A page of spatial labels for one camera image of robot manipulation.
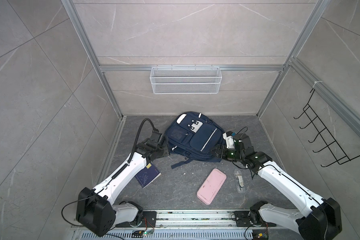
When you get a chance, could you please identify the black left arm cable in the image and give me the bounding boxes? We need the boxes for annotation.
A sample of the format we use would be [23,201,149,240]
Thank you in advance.
[61,118,157,227]

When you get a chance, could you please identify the white wire mesh basket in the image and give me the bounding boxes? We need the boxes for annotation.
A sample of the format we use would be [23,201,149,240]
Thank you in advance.
[150,67,223,95]

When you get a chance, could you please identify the slotted aluminium floor rail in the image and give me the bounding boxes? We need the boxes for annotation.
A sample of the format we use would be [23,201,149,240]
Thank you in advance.
[69,209,321,240]

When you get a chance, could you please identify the navy blue student backpack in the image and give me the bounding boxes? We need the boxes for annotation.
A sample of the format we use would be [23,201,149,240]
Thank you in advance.
[165,112,225,169]

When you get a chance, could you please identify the aluminium frame rails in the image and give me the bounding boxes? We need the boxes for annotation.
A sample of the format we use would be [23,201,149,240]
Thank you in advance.
[60,0,360,208]

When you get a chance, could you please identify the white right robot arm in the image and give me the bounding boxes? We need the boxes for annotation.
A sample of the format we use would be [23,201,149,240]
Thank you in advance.
[212,131,342,240]

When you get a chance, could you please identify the purple book yellow label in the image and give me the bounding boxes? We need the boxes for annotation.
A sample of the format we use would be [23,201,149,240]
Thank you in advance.
[135,163,161,189]

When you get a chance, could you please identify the pink pencil case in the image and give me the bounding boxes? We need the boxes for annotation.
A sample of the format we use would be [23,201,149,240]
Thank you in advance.
[197,168,227,205]

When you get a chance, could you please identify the black wire hook rack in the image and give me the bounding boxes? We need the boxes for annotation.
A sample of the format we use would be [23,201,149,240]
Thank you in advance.
[293,89,360,168]

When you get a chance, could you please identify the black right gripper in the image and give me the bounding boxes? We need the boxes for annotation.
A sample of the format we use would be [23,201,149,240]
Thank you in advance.
[209,144,245,163]

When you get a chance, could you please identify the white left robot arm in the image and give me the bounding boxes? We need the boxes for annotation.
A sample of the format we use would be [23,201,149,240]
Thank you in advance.
[76,131,168,237]

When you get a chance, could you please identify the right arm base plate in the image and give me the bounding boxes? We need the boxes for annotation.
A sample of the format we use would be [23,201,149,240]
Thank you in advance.
[231,210,277,227]

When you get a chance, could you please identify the clear plastic ruler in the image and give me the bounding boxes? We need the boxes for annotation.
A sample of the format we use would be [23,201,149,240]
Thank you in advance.
[234,169,245,193]

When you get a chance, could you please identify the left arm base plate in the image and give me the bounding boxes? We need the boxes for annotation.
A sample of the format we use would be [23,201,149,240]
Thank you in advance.
[117,211,157,228]

